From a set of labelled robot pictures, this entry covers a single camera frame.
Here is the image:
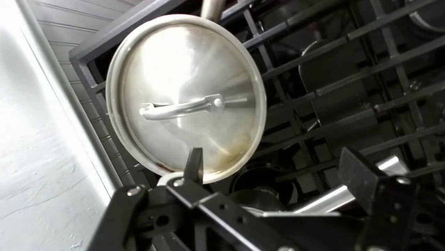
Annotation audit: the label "stainless black gas stove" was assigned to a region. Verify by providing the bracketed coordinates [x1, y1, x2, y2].
[68, 0, 445, 251]

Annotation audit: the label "large steel pot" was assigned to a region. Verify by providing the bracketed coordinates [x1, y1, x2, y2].
[104, 0, 270, 186]

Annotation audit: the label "steel pot lid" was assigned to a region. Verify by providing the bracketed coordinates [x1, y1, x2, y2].
[104, 12, 270, 186]

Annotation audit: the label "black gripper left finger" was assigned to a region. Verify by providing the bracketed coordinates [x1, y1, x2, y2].
[86, 146, 299, 251]

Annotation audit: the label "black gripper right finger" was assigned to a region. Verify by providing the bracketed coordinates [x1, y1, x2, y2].
[337, 146, 420, 251]

